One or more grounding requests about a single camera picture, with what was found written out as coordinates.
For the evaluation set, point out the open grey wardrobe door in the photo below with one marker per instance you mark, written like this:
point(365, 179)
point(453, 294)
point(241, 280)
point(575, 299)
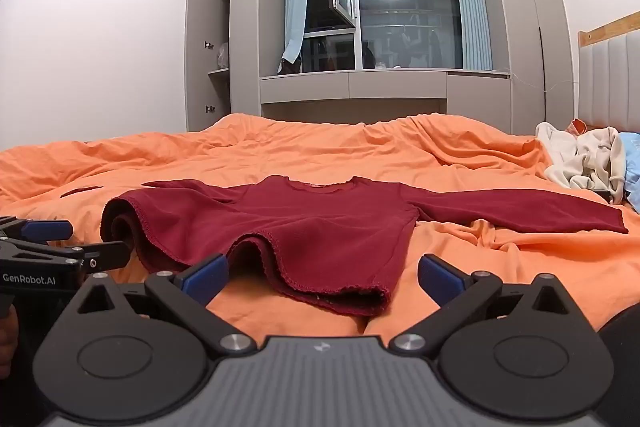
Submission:
point(197, 57)

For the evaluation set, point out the grey wardrobe with open shelves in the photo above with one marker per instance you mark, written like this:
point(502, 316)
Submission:
point(245, 32)

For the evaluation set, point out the light blue cloth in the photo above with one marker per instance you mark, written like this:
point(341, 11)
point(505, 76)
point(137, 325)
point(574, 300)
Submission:
point(632, 172)

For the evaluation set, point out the dark red long-sleeved shirt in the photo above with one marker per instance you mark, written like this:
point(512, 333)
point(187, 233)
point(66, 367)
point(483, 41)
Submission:
point(325, 227)

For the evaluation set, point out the clear plastic bag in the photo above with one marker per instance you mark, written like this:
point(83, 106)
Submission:
point(222, 56)

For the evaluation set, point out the small orange cloth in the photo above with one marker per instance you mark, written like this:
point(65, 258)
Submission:
point(578, 126)

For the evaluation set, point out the person's left hand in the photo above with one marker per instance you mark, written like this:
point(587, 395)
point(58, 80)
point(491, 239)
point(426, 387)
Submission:
point(7, 342)

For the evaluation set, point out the grey wardrobe with closed doors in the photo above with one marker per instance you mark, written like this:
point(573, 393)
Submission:
point(520, 32)

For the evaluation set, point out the cream clothes pile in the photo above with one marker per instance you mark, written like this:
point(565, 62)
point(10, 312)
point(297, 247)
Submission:
point(590, 157)

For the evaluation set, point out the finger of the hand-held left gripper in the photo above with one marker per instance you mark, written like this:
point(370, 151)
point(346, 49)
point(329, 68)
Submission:
point(47, 230)
point(107, 254)

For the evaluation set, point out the grey padded headboard wooden frame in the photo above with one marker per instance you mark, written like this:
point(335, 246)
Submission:
point(612, 82)

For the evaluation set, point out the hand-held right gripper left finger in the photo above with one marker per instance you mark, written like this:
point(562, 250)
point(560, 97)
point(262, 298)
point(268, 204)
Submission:
point(205, 279)

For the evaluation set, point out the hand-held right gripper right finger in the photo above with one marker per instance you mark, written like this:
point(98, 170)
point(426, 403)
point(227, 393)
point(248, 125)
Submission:
point(440, 279)

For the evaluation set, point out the orange duvet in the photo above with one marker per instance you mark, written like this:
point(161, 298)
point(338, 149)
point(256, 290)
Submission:
point(300, 147)

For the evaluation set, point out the grey window seat cabinet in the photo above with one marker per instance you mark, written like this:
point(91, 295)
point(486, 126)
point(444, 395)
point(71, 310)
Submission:
point(350, 87)

